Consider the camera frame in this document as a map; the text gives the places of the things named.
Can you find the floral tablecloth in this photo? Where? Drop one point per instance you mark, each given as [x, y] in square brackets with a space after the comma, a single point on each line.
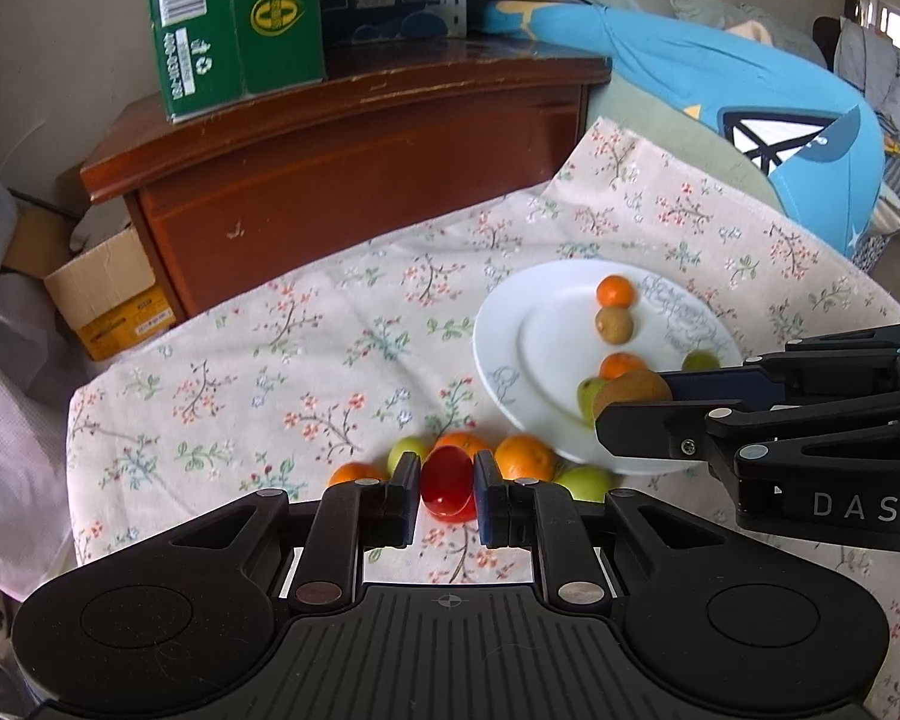
[307, 360]

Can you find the red cherry tomato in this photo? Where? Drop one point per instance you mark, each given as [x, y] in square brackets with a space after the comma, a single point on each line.
[444, 474]
[454, 513]

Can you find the lilac checked cloth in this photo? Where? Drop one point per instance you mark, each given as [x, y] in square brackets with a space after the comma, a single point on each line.
[15, 465]

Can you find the blue cartoon pillow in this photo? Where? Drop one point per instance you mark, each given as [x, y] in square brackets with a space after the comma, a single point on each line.
[705, 82]

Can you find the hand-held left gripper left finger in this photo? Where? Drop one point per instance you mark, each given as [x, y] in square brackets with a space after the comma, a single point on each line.
[406, 510]

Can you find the orange mandarin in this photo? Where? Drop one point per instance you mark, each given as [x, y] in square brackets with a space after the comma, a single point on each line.
[352, 474]
[616, 291]
[461, 442]
[621, 366]
[523, 459]

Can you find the cardboard box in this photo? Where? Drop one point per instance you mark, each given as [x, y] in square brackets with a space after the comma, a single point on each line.
[112, 300]

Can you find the white plate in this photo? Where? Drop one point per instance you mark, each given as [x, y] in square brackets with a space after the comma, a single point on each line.
[540, 360]

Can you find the grey clothes pile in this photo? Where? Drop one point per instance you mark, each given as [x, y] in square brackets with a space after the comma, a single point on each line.
[877, 82]

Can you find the large green jujube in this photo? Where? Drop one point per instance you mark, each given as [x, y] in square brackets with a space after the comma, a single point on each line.
[585, 481]

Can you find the green carton box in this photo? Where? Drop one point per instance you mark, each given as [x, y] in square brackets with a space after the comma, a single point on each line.
[232, 22]

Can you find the brown wooden cabinet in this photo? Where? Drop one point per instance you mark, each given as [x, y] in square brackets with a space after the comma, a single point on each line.
[360, 165]

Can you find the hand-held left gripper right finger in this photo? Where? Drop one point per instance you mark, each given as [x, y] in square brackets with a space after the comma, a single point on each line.
[484, 502]

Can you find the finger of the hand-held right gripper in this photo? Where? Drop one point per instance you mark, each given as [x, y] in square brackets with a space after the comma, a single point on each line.
[720, 386]
[645, 431]

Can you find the pale green bedding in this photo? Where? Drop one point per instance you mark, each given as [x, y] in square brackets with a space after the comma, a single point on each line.
[660, 135]

